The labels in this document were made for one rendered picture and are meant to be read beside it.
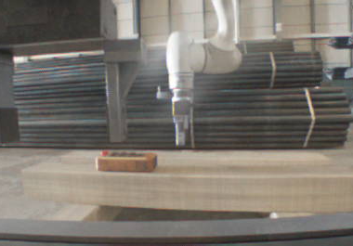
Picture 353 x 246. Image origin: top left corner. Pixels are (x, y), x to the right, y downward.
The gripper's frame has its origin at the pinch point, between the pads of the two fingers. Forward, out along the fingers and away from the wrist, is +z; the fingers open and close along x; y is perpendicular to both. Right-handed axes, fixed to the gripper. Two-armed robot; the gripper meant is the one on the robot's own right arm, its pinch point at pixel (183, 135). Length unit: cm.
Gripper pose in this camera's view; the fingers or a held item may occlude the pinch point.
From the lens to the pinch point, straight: 75.6
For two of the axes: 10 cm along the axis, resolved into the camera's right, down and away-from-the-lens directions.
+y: 9.9, -0.2, -1.7
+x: 1.6, -0.9, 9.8
